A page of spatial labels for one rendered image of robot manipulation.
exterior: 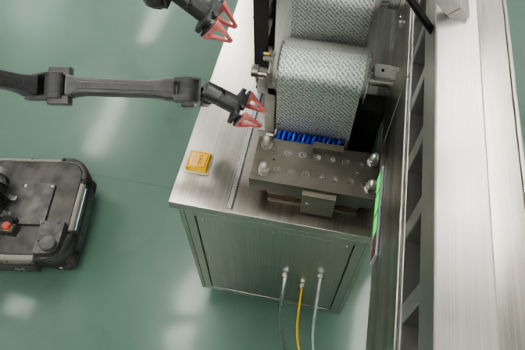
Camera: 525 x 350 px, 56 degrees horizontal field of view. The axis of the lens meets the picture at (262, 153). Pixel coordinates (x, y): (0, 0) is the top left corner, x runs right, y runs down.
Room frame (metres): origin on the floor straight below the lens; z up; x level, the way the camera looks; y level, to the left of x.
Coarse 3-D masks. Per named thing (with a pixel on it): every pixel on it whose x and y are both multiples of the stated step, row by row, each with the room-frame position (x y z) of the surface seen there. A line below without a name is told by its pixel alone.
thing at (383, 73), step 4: (376, 64) 0.98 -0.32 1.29; (380, 64) 0.98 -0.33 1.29; (376, 68) 0.96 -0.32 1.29; (380, 68) 0.96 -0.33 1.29; (384, 68) 0.96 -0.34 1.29; (388, 68) 0.96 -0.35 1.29; (376, 72) 0.95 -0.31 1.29; (380, 72) 0.95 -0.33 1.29; (384, 72) 0.95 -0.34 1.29; (388, 72) 0.95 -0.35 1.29; (392, 72) 0.95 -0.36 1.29; (376, 76) 0.93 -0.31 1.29; (380, 76) 0.93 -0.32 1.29; (384, 76) 0.93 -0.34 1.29; (388, 76) 0.93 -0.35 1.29; (392, 76) 0.93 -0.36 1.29; (380, 80) 0.93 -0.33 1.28; (384, 80) 0.93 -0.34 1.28; (388, 80) 0.92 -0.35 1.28; (392, 80) 0.92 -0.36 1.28
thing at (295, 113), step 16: (288, 96) 0.94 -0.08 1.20; (304, 96) 0.93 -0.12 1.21; (288, 112) 0.94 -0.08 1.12; (304, 112) 0.93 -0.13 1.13; (320, 112) 0.92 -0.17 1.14; (336, 112) 0.91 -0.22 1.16; (352, 112) 0.90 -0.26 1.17; (288, 128) 0.94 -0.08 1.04; (304, 128) 0.93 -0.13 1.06; (320, 128) 0.92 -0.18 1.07; (336, 128) 0.91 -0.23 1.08
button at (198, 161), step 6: (192, 150) 0.93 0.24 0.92; (192, 156) 0.91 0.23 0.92; (198, 156) 0.91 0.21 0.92; (204, 156) 0.91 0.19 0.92; (210, 156) 0.91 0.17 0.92; (192, 162) 0.88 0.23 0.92; (198, 162) 0.88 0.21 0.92; (204, 162) 0.88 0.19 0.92; (186, 168) 0.87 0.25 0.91; (192, 168) 0.87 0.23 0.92; (198, 168) 0.86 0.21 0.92; (204, 168) 0.86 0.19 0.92
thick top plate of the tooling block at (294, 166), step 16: (288, 144) 0.89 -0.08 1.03; (304, 144) 0.89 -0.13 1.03; (256, 160) 0.82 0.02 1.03; (272, 160) 0.82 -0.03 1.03; (288, 160) 0.82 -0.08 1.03; (304, 160) 0.82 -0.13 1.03; (320, 160) 0.82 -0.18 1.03; (336, 160) 0.82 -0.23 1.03; (352, 160) 0.82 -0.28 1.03; (256, 176) 0.77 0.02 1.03; (272, 176) 0.77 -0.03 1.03; (288, 176) 0.77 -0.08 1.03; (304, 176) 0.77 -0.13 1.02; (320, 176) 0.77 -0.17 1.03; (336, 176) 0.77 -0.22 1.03; (352, 176) 0.77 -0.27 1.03; (368, 176) 0.77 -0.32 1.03; (288, 192) 0.74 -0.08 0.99; (336, 192) 0.71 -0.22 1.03; (352, 192) 0.71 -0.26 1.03; (368, 208) 0.69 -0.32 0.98
